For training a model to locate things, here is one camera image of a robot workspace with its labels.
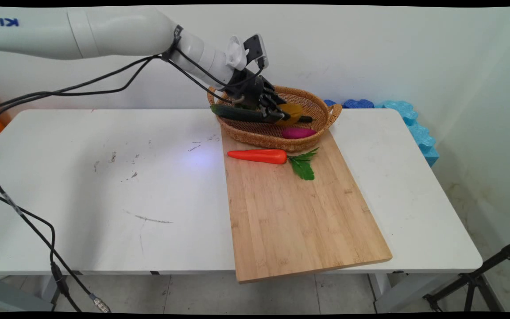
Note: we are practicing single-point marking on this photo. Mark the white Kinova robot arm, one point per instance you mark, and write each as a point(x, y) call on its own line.
point(113, 33)

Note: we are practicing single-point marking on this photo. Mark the woven wicker basket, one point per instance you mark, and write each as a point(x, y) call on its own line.
point(281, 137)

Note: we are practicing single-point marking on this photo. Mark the brown potato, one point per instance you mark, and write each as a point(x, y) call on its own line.
point(295, 113)

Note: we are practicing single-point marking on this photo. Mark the white table leg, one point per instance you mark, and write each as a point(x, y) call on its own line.
point(49, 288)
point(381, 288)

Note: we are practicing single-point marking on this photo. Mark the blue foam padding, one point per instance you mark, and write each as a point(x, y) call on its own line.
point(414, 126)

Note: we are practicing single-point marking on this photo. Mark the black tripod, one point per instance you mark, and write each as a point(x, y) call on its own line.
point(476, 279)

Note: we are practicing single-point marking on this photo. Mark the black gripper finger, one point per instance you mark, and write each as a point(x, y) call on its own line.
point(272, 116)
point(277, 99)

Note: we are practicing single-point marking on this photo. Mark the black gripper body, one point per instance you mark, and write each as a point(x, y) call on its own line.
point(248, 88)

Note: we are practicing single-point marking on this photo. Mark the purple sweet potato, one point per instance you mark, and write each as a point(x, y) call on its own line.
point(298, 132)

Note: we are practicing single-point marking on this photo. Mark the bamboo cutting board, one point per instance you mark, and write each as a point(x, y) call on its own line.
point(290, 212)

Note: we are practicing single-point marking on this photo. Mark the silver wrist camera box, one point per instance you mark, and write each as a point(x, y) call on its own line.
point(255, 48)

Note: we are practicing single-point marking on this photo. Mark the dark green cucumber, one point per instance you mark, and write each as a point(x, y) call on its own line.
point(237, 114)

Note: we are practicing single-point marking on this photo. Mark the orange carrot with leaves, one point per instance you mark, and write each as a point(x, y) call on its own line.
point(264, 156)

